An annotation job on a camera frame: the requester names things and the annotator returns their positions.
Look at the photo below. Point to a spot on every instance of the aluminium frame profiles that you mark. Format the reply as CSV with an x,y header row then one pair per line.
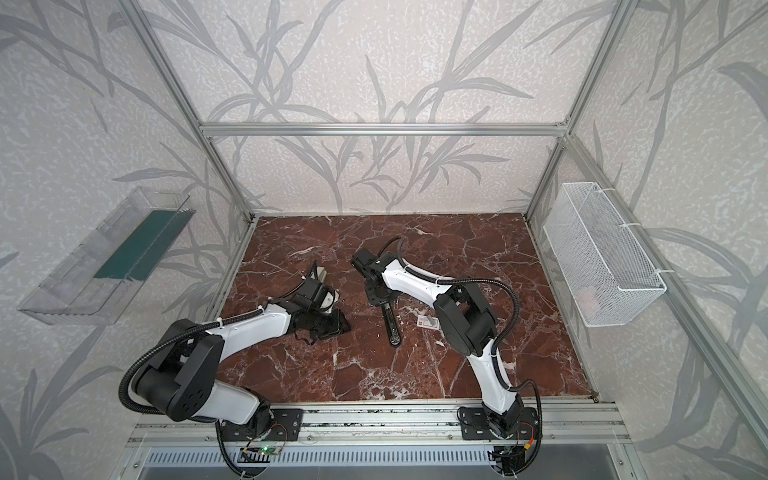
x,y
747,399

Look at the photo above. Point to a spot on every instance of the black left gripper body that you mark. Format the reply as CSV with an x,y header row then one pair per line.
x,y
315,291

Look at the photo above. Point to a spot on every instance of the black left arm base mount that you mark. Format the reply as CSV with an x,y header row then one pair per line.
x,y
280,425

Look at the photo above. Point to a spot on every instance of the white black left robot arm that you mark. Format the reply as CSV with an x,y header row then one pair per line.
x,y
178,377

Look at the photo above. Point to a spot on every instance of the white wire mesh basket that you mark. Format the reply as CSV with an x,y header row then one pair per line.
x,y
595,245

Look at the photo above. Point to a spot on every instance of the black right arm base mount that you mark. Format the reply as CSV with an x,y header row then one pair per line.
x,y
482,424

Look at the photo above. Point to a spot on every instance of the clear plastic wall tray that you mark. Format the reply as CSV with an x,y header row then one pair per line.
x,y
96,282

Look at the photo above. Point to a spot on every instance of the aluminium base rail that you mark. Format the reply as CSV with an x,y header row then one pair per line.
x,y
421,439

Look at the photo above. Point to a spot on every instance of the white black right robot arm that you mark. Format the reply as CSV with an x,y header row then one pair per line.
x,y
466,318

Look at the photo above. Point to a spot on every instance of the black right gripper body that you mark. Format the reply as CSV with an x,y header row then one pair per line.
x,y
379,300

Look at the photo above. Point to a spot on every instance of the pink object in basket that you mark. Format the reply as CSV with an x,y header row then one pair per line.
x,y
587,301

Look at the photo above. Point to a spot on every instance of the green circuit board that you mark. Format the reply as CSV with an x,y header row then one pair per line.
x,y
259,454

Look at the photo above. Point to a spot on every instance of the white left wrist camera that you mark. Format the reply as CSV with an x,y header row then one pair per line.
x,y
329,299

